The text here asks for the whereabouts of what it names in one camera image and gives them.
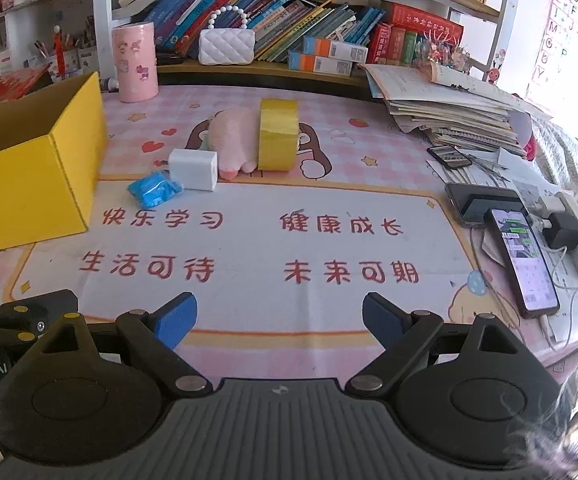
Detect loose paper sheets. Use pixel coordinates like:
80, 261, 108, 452
426, 147, 547, 202

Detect red gift package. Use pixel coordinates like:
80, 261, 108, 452
0, 62, 52, 112

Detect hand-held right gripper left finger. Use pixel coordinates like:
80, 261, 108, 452
34, 292, 210, 394

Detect white quilted handbag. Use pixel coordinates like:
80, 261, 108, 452
198, 5, 256, 67

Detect pink plush toy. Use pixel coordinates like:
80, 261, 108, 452
204, 108, 262, 180

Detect fur-trimmed sleeve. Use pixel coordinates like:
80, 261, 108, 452
506, 360, 578, 480

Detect grey blanket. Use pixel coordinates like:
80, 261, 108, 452
529, 115, 578, 201

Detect white bookshelf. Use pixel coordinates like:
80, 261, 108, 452
91, 0, 525, 88

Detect small white cardboard box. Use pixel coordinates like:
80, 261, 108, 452
168, 148, 219, 192

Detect smartphone with lit screen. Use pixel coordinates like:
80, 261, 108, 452
484, 208, 561, 319

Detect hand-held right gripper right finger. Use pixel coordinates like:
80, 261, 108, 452
344, 292, 534, 396

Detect large red dictionary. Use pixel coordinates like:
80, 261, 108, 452
383, 2, 465, 38

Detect pink printed desk mat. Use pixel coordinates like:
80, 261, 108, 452
0, 82, 578, 393

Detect orange and white carton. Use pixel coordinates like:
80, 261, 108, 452
288, 51, 354, 77
303, 36, 368, 62

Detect pen holders with pens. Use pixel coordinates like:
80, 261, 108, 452
34, 15, 100, 77

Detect blue plastic bag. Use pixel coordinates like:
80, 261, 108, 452
128, 171, 184, 209

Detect black charger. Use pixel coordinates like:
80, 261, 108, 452
544, 212, 578, 251

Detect pink cylindrical container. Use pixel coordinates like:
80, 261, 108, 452
111, 22, 160, 103

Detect stack of papers and notebooks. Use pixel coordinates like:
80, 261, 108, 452
364, 60, 552, 155

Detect yellow cardboard box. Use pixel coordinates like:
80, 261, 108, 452
0, 71, 110, 257

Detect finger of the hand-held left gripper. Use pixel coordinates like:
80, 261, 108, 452
0, 289, 78, 344

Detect yellow tape roll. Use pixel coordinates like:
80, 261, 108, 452
259, 98, 300, 172

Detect white charging cable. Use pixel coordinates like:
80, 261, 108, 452
539, 245, 578, 352

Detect red figure pen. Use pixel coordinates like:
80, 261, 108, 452
53, 25, 66, 77

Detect colourful cartoon decoration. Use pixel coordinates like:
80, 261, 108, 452
414, 30, 471, 74

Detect black smartphone with dark screen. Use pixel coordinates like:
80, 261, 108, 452
444, 182, 532, 227

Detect row of books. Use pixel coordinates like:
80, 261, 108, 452
119, 0, 386, 64

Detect small black smartphone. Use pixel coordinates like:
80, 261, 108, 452
427, 145, 473, 169

